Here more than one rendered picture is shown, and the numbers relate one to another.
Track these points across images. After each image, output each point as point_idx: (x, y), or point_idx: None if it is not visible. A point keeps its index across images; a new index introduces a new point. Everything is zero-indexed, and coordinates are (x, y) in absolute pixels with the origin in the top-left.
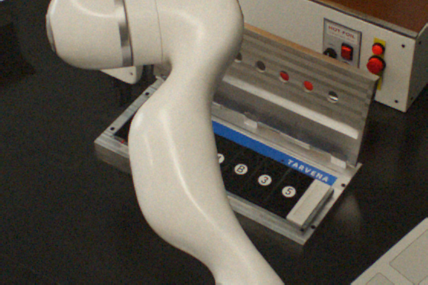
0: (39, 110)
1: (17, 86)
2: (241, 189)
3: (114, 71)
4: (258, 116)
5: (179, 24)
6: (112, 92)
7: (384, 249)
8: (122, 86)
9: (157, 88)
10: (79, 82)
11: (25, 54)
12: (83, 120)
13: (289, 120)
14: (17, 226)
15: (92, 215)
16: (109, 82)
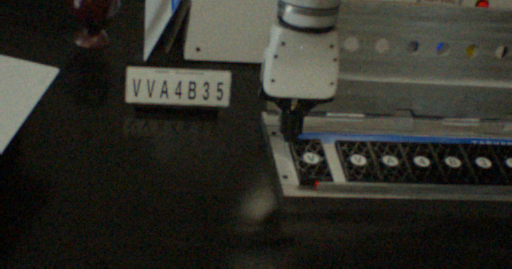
0: (171, 194)
1: (116, 181)
2: (476, 177)
3: (305, 89)
4: (417, 108)
5: None
6: (282, 126)
7: None
8: (303, 111)
9: (275, 125)
10: (177, 153)
11: (81, 147)
12: (230, 186)
13: (456, 98)
14: None
15: (363, 267)
16: (284, 113)
